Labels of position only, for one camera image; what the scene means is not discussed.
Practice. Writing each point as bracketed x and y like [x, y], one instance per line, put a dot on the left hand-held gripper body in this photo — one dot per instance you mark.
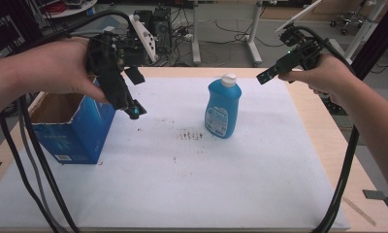
[106, 64]

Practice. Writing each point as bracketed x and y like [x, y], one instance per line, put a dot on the blue cardboard box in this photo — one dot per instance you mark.
[75, 129]

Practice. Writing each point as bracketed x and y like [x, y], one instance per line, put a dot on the white metal stand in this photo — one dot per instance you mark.
[363, 32]

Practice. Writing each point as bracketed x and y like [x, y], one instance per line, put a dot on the black computer tower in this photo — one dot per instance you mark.
[161, 29]

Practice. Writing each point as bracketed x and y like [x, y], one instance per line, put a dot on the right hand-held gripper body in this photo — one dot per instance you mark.
[303, 53]

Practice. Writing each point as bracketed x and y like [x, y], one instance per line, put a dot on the person's left hand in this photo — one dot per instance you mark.
[56, 66]

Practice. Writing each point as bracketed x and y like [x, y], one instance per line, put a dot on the person's right hand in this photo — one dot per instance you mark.
[324, 76]

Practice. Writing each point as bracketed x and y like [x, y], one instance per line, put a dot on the white table mat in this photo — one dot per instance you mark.
[195, 181]

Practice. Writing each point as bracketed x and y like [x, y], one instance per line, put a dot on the grey tape piece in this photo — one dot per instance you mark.
[376, 195]

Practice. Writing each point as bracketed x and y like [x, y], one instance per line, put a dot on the blue bottle with white cap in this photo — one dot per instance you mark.
[221, 106]

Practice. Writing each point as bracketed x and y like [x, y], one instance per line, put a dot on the flat wooden stick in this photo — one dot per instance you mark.
[359, 211]

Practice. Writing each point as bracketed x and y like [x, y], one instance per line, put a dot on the white desk leg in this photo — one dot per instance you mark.
[195, 35]
[254, 35]

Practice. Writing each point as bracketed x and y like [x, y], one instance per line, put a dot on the office chair base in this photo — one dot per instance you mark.
[348, 20]

